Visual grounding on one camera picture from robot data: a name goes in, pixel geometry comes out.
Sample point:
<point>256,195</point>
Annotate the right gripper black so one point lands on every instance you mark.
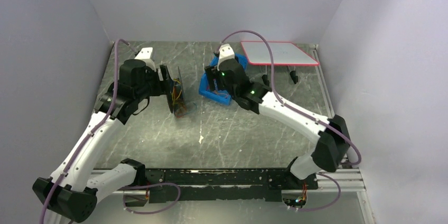
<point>211,79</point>

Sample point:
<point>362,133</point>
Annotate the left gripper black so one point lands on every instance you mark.
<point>168,89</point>

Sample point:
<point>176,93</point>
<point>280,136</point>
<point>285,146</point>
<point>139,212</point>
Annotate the grey perforated cable spool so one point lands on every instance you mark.
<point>176,98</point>

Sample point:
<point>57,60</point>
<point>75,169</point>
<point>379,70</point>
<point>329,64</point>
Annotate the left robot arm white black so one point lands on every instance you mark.
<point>69,194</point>

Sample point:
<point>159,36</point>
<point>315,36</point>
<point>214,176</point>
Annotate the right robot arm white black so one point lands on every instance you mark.
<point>329,135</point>

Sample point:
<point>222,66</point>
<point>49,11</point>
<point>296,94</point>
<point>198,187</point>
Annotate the black board foot left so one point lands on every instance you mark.
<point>265,80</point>

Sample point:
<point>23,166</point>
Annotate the black board foot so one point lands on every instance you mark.
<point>293,76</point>
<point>265,80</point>

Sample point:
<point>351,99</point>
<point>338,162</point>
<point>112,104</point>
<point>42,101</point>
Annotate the white board red rim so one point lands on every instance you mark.
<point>284,54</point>

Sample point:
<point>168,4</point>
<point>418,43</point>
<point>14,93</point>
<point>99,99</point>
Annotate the black board foot right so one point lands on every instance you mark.
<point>293,76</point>

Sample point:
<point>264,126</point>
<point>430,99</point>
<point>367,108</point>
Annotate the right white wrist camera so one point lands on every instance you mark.
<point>226,52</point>

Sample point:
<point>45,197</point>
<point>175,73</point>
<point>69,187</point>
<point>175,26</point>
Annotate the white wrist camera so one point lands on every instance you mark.
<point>145,54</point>
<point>226,52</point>

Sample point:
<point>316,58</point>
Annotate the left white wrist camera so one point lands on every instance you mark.
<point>145,54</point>

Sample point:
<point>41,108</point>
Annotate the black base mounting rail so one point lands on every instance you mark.
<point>223,184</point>

